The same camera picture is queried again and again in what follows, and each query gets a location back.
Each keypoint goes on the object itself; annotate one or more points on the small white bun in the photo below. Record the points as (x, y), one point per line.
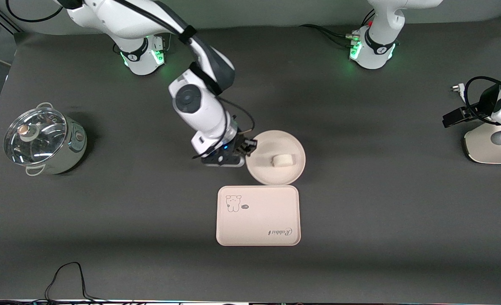
(283, 161)

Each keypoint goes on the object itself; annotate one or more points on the pale green electric pot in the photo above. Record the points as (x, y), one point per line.
(70, 152)

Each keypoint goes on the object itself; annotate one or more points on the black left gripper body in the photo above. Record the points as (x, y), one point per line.
(484, 101)

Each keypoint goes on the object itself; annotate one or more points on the round beige plate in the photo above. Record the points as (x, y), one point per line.
(271, 176)

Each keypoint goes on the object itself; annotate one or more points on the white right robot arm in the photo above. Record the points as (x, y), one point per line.
(199, 110)

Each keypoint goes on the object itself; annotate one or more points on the cream white toaster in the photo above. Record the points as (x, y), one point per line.
(483, 150)

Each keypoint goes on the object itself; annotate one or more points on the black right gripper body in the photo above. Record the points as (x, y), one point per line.
(240, 144)

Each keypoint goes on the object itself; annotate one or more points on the glass pot lid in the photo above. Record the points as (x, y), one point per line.
(34, 137)

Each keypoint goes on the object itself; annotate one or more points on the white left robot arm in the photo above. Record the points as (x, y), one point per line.
(382, 21)

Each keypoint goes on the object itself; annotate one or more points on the beige rectangular rabbit tray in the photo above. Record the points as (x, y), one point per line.
(259, 220)

